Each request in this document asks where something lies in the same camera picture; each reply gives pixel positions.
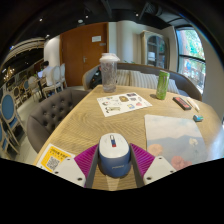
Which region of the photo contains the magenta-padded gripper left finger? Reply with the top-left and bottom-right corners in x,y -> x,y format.
52,143 -> 101,189

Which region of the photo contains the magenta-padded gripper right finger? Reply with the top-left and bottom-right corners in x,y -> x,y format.
129,143 -> 177,189

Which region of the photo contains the white and blue computer mouse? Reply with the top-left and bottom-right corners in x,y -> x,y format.
98,132 -> 132,179

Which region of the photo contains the yellow code card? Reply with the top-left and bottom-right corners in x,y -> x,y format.
35,143 -> 76,174

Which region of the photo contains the grey tufted armchair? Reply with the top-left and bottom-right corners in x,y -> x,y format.
26,88 -> 91,154

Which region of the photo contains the small teal packet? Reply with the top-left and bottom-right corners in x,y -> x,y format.
192,114 -> 205,123

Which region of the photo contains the black and red flat box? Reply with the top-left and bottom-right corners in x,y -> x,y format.
172,96 -> 193,111

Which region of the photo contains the white tube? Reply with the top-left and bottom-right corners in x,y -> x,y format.
186,97 -> 201,113

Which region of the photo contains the white sticker sheet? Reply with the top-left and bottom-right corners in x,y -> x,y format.
96,92 -> 153,118

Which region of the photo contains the striped cushion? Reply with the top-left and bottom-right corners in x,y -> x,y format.
166,78 -> 181,95
115,69 -> 131,87
129,70 -> 159,90

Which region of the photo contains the green drink can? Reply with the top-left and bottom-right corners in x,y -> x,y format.
155,69 -> 171,101

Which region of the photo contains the group of dining chairs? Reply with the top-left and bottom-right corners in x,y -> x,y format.
0,63 -> 68,158

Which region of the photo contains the grey curved sofa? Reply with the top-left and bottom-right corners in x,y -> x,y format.
82,62 -> 203,102

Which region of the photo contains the black backpack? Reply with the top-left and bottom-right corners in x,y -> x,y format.
89,65 -> 103,90

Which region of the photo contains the person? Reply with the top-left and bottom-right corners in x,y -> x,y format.
37,60 -> 54,88

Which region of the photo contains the clear shaker bottle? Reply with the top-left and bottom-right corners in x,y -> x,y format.
99,52 -> 121,93

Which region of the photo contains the black-framed window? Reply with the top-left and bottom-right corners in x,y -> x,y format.
175,27 -> 207,94

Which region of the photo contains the brown wooden door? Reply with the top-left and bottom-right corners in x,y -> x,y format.
59,22 -> 109,88

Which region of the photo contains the glass-door cabinet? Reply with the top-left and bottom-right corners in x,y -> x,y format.
141,30 -> 169,69

